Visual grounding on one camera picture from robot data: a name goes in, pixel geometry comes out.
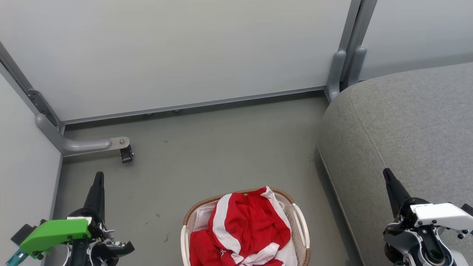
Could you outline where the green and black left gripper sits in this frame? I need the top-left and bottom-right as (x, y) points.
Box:
(20, 171), (135, 266)

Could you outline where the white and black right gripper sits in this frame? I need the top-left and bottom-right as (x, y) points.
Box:
(383, 168), (473, 246)

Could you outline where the red and white jersey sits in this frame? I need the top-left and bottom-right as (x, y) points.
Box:
(189, 186), (298, 266)

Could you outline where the grey fabric sofa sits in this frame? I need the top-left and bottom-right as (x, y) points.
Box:
(317, 62), (473, 266)

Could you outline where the black caster wheel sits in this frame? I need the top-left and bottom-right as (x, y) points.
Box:
(120, 145), (134, 164)

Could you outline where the grey partition foot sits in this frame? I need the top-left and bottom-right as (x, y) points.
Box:
(35, 113), (131, 156)
(325, 50), (347, 103)
(342, 46), (367, 91)

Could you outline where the white partition panel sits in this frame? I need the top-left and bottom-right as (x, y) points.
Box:
(0, 61), (65, 266)
(0, 0), (361, 124)
(355, 0), (473, 81)

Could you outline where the white laundry basket brown rim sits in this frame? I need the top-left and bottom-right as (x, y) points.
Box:
(180, 187), (311, 266)

